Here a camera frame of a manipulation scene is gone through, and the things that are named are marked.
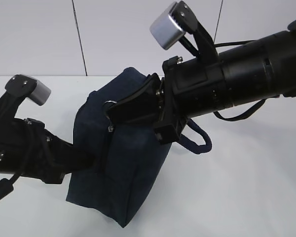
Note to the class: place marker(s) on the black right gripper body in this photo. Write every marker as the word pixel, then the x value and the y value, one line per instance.
pixel 191 89

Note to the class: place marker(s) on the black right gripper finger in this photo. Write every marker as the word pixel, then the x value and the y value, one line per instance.
pixel 142 107

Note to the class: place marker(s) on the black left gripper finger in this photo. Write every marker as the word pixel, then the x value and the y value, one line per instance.
pixel 75 159

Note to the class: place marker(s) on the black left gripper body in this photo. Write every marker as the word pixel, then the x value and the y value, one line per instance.
pixel 29 150

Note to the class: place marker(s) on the dark navy lunch bag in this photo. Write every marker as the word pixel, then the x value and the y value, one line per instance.
pixel 128 159

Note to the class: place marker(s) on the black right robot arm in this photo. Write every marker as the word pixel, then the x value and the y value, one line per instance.
pixel 254 72

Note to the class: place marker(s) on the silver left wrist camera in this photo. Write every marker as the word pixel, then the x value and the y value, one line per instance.
pixel 25 86

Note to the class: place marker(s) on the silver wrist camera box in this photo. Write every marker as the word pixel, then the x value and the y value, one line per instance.
pixel 178 23

